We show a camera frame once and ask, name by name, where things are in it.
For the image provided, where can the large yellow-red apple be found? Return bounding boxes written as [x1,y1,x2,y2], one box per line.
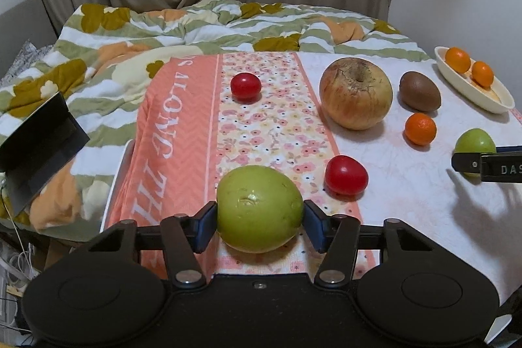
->
[319,57,393,130]

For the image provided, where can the small green fruit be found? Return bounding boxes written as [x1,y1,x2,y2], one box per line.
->
[454,128,497,178]

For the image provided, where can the large green apple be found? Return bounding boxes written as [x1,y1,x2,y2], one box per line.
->
[216,164,304,254]

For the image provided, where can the small orange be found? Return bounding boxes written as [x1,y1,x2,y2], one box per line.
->
[404,113,437,146]
[471,61,494,88]
[444,47,472,74]

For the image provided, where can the brown kiwi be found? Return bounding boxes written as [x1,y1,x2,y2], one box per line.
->
[399,71,442,113]

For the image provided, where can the white cable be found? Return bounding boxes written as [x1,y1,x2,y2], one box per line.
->
[0,177,41,292]

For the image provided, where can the green striped floral quilt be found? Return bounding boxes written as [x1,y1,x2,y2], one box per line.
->
[0,0,433,235]

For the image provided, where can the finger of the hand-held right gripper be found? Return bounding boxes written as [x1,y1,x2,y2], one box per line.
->
[452,146,522,182]

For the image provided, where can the grey patterned cloth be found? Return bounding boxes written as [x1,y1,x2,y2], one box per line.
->
[0,40,54,88]

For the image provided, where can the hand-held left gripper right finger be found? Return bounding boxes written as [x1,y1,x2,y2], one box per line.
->
[304,200,433,289]

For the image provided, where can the grey upholstered headboard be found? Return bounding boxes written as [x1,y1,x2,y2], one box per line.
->
[0,0,58,65]

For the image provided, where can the white dish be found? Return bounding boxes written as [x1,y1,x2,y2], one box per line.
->
[435,46,515,114]

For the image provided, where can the red tomato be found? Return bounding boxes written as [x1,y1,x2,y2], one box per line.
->
[325,155,369,197]
[230,72,262,101]

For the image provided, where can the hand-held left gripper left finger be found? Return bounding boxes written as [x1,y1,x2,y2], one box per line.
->
[87,201,218,289]

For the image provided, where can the pink floral printed cloth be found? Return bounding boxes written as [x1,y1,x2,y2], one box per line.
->
[100,50,522,306]

